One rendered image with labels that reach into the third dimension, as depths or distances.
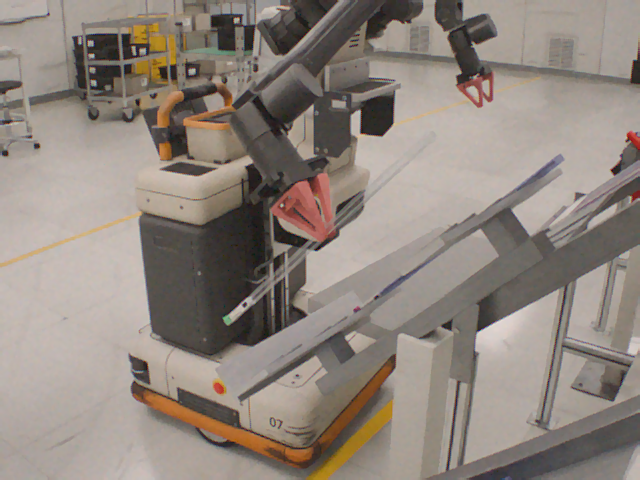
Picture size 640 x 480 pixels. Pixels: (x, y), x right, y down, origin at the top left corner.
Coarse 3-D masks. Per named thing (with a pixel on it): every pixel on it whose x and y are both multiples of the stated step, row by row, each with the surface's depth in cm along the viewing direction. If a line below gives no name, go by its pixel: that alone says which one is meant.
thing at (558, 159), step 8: (552, 160) 84; (560, 160) 83; (544, 168) 85; (552, 168) 84; (536, 176) 86; (520, 184) 88; (424, 264) 105; (400, 280) 110; (384, 288) 113; (392, 288) 112
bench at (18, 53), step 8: (16, 48) 553; (24, 48) 544; (0, 56) 527; (8, 56) 535; (16, 56) 541; (24, 64) 549; (24, 72) 551; (24, 80) 553; (24, 88) 555; (24, 96) 557; (24, 104) 561; (0, 112) 594; (24, 112) 564; (32, 128) 571
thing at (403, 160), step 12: (432, 132) 70; (420, 144) 70; (408, 156) 72; (396, 168) 74; (384, 180) 75; (372, 192) 77; (348, 204) 80; (360, 204) 79; (336, 216) 82; (348, 216) 81; (336, 228) 84; (312, 240) 86; (300, 252) 88; (288, 264) 90; (276, 276) 93; (264, 288) 95; (252, 300) 98; (228, 324) 104
